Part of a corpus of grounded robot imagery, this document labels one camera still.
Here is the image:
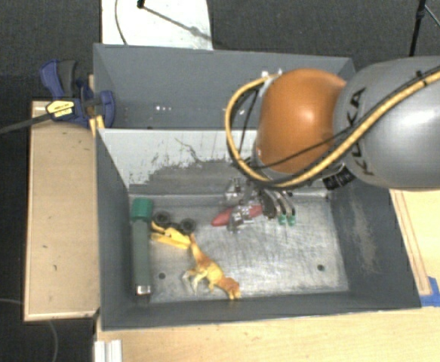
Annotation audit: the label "black cylinder on white bracket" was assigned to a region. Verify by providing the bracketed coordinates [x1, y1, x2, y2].
[322, 165, 357, 192]

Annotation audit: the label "yellow toy car black wheels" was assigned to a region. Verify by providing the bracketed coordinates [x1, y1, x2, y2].
[150, 210, 198, 250]

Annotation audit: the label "red toy chili pepper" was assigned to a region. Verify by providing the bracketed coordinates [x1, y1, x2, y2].
[211, 205, 263, 228]

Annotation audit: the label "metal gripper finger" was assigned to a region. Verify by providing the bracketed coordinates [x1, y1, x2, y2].
[227, 206, 257, 235]
[223, 177, 246, 205]

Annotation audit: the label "grey metal bin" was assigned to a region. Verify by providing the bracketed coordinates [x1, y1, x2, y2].
[92, 42, 423, 332]

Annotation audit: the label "pale wood flat board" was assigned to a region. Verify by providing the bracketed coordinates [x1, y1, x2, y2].
[23, 100, 102, 322]

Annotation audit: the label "orange toy horse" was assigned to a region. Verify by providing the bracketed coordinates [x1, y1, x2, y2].
[181, 233, 242, 302]

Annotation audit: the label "dark green long block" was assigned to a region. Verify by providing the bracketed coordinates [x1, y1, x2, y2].
[130, 197, 155, 305]

